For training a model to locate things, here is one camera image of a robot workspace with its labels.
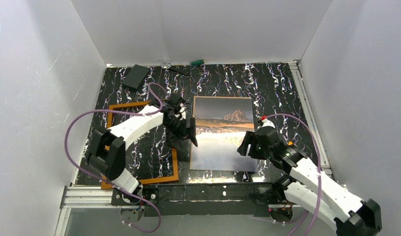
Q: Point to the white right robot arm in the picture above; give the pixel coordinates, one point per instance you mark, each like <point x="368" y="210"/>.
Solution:
<point x="306" y="185"/>

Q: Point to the black flat tool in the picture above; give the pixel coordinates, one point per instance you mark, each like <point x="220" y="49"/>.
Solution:
<point x="180" y="71"/>

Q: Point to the aluminium rail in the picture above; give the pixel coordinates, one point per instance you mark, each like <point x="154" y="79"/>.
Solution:
<point x="299" y="83"/>
<point x="83" y="195"/>

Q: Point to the mountain landscape photo print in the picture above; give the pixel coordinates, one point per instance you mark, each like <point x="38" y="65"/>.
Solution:
<point x="221" y="124"/>

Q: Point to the orange wooden picture frame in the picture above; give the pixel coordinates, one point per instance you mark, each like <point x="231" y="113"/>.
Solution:
<point x="168" y="179"/>

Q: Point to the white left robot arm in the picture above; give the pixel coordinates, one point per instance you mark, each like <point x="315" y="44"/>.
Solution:
<point x="107" y="150"/>

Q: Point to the silver metal clip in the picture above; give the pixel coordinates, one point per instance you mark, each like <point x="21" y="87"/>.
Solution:
<point x="165" y="64"/>

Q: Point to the black rectangular box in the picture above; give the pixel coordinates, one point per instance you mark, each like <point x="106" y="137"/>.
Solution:
<point x="135" y="78"/>

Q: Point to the green handled screwdriver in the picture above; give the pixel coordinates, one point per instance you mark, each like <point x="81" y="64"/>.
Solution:
<point x="197" y="62"/>

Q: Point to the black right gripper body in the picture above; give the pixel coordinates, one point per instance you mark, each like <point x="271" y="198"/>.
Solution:
<point x="253" y="148"/>

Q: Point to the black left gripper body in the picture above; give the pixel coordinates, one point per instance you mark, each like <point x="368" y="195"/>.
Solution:
<point x="181" y="129"/>

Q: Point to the aluminium rail right side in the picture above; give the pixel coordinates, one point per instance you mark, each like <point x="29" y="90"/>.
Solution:
<point x="299" y="83"/>

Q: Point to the aluminium rail front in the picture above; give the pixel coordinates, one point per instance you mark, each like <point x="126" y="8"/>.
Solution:
<point x="83" y="195"/>

